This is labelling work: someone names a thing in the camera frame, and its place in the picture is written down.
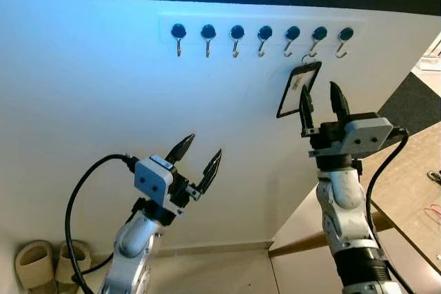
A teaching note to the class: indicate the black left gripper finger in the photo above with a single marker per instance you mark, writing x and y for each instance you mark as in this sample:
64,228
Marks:
210,170
182,148

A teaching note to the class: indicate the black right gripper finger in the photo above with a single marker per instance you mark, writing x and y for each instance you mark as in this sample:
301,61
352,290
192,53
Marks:
338,104
307,111

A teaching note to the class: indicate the black framed key tag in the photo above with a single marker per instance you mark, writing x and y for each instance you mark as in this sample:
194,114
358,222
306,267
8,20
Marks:
293,87

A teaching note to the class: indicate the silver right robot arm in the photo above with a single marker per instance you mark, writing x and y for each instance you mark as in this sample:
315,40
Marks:
341,204

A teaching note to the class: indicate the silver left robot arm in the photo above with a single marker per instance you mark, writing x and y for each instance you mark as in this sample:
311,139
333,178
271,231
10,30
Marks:
134,246

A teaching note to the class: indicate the blue knob metal hook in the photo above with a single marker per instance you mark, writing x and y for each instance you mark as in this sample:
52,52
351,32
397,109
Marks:
237,32
293,32
346,34
208,32
320,33
178,31
265,32

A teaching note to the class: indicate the dark floor mat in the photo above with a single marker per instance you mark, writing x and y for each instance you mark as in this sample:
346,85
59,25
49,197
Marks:
413,104

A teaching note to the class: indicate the light wooden table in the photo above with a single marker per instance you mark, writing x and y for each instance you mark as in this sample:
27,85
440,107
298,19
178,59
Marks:
413,184

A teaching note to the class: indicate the beige slipper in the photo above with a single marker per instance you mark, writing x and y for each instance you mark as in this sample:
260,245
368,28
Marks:
72,256
34,263

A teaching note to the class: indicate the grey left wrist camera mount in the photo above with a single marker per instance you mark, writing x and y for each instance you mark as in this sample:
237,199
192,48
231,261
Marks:
152,179

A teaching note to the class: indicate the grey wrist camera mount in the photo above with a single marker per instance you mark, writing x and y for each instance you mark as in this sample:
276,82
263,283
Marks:
152,179
368,135

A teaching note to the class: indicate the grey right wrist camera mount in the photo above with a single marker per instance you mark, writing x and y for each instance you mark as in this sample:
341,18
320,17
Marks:
368,135

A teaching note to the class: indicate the white hook rail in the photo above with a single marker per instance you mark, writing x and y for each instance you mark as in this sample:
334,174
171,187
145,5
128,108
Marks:
220,18

